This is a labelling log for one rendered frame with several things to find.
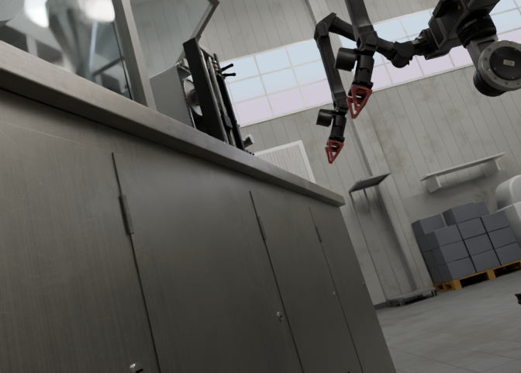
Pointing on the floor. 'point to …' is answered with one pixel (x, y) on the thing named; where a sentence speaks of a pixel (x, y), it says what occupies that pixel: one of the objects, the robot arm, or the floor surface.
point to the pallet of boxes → (467, 245)
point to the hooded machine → (511, 204)
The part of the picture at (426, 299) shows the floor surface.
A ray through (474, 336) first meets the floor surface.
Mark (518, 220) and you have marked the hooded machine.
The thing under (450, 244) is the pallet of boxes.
